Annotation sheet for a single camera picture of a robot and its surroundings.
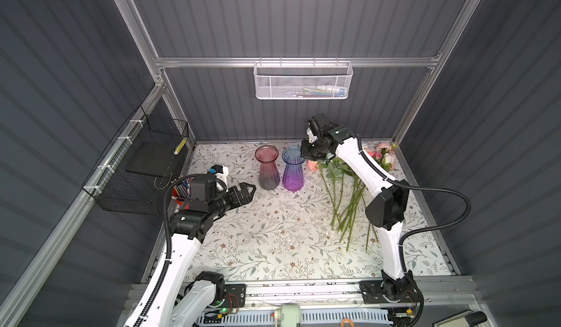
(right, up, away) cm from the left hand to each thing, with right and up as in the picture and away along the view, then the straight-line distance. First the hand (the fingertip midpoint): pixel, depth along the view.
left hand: (246, 190), depth 73 cm
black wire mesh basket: (-38, +6, -1) cm, 38 cm away
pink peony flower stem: (+26, +9, +32) cm, 42 cm away
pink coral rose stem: (+41, -4, +27) cm, 49 cm away
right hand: (+20, +12, +15) cm, 28 cm away
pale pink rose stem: (+58, +13, +33) cm, 68 cm away
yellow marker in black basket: (-27, +15, +7) cm, 32 cm away
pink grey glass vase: (+6, +3, +21) cm, 22 cm away
